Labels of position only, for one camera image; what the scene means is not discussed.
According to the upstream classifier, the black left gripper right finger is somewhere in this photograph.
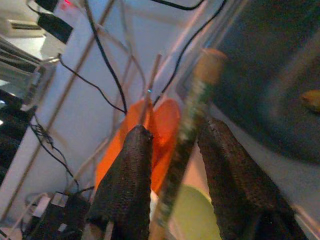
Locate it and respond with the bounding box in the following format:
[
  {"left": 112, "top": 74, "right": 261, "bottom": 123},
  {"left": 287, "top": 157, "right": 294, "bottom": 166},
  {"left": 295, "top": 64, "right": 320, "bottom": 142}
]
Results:
[{"left": 196, "top": 117, "right": 310, "bottom": 240}]

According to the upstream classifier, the black power strip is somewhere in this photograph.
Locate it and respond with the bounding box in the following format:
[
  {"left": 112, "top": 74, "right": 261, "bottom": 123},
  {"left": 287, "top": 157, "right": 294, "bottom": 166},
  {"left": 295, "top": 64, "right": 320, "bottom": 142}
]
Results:
[{"left": 23, "top": 191, "right": 92, "bottom": 240}]

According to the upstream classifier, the flat black power adapter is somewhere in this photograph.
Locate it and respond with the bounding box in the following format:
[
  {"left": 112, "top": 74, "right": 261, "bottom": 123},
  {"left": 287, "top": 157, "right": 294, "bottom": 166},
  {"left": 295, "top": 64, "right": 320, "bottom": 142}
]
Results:
[{"left": 36, "top": 11, "right": 74, "bottom": 45}]

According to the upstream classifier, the orange bowl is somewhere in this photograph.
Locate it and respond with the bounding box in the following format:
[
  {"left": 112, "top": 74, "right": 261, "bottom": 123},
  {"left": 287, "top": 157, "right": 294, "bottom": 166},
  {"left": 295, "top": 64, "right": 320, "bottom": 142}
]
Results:
[{"left": 94, "top": 98, "right": 182, "bottom": 196}]

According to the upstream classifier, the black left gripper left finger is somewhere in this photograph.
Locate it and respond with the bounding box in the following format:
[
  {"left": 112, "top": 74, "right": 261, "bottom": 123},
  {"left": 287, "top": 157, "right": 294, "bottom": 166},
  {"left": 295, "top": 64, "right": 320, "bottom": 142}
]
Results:
[{"left": 85, "top": 124, "right": 154, "bottom": 240}]

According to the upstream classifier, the black electronics box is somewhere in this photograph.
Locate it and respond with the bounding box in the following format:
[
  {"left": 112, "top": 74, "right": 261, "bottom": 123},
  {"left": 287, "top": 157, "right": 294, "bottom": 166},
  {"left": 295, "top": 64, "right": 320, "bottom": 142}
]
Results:
[{"left": 0, "top": 88, "right": 36, "bottom": 186}]

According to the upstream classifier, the light green plate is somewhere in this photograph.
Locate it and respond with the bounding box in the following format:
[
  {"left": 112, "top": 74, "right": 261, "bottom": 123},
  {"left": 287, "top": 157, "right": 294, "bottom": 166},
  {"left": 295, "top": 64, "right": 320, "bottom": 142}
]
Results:
[{"left": 169, "top": 184, "right": 222, "bottom": 240}]

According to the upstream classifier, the yellow object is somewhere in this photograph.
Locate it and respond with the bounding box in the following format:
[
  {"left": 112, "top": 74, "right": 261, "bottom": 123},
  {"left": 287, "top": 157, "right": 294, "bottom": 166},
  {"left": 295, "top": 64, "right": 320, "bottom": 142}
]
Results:
[{"left": 299, "top": 89, "right": 320, "bottom": 114}]

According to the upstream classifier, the thin black cable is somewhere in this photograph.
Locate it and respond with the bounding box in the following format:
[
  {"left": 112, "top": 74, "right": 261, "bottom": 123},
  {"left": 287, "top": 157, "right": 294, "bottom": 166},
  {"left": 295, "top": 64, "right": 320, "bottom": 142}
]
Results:
[{"left": 83, "top": 0, "right": 128, "bottom": 115}]

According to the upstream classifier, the steel kitchen sink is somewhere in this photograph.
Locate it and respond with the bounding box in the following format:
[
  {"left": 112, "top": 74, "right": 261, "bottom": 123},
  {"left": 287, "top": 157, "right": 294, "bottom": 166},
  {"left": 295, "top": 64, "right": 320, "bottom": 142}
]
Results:
[{"left": 174, "top": 0, "right": 320, "bottom": 167}]

